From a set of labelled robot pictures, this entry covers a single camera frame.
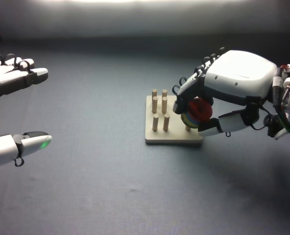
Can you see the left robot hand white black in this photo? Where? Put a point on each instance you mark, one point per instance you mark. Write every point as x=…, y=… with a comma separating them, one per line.
x=12, y=73

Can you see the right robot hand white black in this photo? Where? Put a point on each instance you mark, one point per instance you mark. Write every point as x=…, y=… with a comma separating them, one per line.
x=240, y=71

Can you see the rainbow striped plastic cup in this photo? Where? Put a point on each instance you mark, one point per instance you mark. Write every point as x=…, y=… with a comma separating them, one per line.
x=201, y=111

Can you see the wooden peg board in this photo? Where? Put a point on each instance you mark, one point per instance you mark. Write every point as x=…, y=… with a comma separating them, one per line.
x=174, y=137

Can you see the white backdrop sheet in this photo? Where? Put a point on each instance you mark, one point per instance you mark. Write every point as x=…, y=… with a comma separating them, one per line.
x=144, y=19

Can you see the grey table cloth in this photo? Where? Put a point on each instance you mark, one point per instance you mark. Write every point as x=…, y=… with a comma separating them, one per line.
x=110, y=183

